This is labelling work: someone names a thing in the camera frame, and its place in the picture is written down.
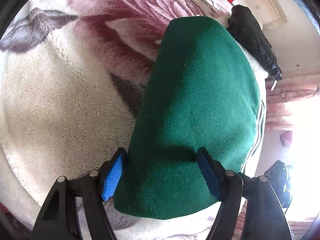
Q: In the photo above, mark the green varsity jacket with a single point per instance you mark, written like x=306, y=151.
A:
x=202, y=93

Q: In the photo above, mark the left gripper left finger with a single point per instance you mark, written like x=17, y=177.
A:
x=59, y=215

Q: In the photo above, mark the black garment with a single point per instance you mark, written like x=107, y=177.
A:
x=245, y=29

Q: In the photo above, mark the black bag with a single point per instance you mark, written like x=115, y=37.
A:
x=278, y=177

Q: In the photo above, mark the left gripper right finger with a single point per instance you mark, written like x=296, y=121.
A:
x=264, y=216

